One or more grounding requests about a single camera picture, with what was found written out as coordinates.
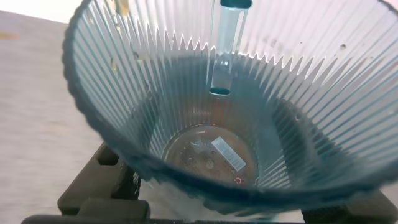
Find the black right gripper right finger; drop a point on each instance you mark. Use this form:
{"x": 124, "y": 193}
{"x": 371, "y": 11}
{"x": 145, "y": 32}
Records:
{"x": 367, "y": 210}

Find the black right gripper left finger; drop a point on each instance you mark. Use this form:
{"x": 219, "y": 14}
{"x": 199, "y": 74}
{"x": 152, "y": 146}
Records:
{"x": 93, "y": 186}

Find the translucent blue ribbed cup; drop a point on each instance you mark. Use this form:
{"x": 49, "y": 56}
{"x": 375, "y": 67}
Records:
{"x": 311, "y": 93}

